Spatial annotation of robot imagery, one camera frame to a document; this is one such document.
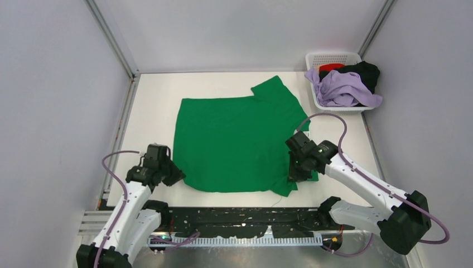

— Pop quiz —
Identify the green t shirt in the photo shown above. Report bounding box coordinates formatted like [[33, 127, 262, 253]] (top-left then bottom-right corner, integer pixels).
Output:
[[173, 76, 310, 197]]

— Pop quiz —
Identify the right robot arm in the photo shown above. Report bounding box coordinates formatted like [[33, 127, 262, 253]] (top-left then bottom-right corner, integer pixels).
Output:
[[286, 131, 432, 255]]

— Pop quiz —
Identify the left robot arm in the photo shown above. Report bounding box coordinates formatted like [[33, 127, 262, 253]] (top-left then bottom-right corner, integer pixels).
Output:
[[76, 143, 186, 267]]

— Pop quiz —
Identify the lavender t shirt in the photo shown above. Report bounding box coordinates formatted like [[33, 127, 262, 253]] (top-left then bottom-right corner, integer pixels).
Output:
[[305, 68, 383, 108]]

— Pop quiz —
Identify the red t shirt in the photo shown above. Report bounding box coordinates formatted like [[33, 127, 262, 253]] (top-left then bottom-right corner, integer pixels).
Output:
[[318, 63, 345, 73]]

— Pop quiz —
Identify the white laundry basket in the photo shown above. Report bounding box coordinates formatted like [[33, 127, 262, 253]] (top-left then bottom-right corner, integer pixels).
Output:
[[305, 51, 374, 115]]

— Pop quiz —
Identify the black t shirt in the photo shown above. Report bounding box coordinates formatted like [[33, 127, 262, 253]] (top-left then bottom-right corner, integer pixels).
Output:
[[318, 61, 381, 94]]

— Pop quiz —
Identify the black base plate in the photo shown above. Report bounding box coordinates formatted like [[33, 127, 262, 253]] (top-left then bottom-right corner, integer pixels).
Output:
[[155, 207, 341, 238]]

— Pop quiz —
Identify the slotted cable duct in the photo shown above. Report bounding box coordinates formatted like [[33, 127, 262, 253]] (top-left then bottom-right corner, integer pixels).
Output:
[[147, 236, 324, 248]]

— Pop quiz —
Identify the left corner frame post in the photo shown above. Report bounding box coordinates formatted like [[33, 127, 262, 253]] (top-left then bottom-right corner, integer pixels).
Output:
[[84, 0, 140, 80]]

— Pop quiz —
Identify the corner frame post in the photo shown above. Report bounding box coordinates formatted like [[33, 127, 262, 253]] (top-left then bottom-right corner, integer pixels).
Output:
[[84, 0, 140, 80], [358, 0, 397, 59]]

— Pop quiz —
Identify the right corner frame post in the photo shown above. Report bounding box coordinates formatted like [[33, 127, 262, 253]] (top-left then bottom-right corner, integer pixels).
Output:
[[358, 0, 397, 59]]

